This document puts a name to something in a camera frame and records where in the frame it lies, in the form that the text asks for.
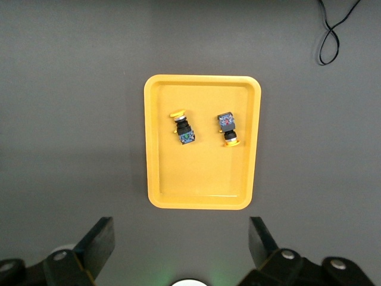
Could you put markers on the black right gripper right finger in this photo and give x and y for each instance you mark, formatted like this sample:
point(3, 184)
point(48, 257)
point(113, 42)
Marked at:
point(262, 247)

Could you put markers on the yellow plastic tray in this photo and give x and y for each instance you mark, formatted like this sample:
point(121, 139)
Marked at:
point(202, 172)

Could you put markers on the yellow push button switch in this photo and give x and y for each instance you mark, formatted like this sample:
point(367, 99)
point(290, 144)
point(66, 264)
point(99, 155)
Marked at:
point(227, 126)
point(184, 131)

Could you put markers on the dark grey table mat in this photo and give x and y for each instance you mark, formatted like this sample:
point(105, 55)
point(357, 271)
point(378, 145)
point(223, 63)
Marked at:
point(74, 119)

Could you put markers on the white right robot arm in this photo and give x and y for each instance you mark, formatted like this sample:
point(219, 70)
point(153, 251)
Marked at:
point(189, 282)

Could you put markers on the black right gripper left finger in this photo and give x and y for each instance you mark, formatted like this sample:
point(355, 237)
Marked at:
point(95, 247)

